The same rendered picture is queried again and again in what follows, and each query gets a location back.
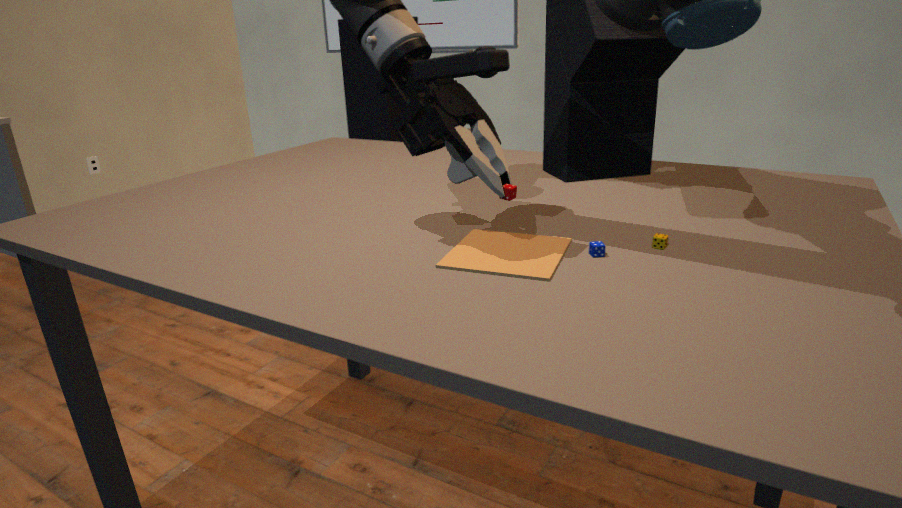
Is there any yellow die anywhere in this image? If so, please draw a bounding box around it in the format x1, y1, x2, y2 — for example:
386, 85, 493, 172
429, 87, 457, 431
652, 233, 668, 250

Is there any orange flat mat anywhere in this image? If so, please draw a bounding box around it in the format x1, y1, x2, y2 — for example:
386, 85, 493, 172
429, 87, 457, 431
436, 229, 572, 282

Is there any red die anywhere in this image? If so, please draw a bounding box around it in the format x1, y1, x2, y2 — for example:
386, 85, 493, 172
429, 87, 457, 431
499, 184, 517, 201

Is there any blue die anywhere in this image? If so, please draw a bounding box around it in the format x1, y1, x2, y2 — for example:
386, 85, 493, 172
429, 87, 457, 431
589, 241, 605, 258

